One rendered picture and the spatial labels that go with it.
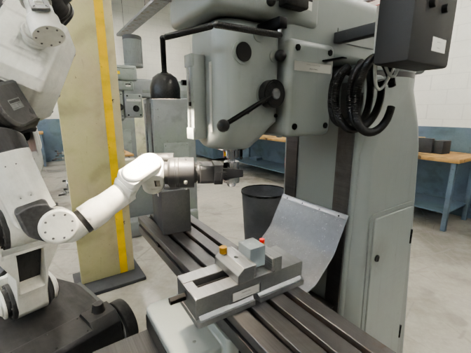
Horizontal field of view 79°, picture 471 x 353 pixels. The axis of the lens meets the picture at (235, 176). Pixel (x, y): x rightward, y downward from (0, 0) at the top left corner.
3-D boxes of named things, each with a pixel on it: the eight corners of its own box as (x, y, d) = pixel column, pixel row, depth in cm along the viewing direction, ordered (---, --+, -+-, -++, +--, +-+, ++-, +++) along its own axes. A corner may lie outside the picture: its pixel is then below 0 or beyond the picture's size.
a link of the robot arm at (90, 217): (133, 206, 73) (62, 260, 64) (123, 204, 82) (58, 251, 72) (108, 172, 70) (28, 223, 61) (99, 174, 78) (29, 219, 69)
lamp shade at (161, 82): (144, 99, 70) (142, 71, 68) (168, 99, 75) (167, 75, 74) (162, 98, 65) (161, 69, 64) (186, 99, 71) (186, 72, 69)
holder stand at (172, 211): (162, 235, 118) (160, 188, 113) (153, 218, 137) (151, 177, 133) (191, 230, 123) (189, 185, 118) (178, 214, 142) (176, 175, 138)
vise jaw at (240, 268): (237, 284, 73) (237, 270, 72) (214, 263, 83) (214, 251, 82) (256, 277, 76) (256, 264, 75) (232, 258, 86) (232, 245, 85)
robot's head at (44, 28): (27, 51, 65) (35, 22, 60) (14, 15, 67) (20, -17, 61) (59, 55, 70) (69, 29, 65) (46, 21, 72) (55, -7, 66)
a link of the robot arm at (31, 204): (26, 260, 59) (-25, 157, 55) (26, 249, 69) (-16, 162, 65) (85, 234, 65) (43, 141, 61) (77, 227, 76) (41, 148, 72)
